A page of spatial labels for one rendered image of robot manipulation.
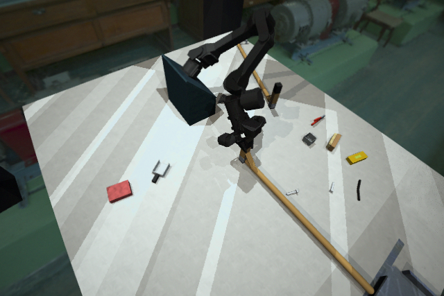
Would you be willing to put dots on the red rectangular block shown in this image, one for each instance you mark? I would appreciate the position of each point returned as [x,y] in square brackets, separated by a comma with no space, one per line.
[119,191]

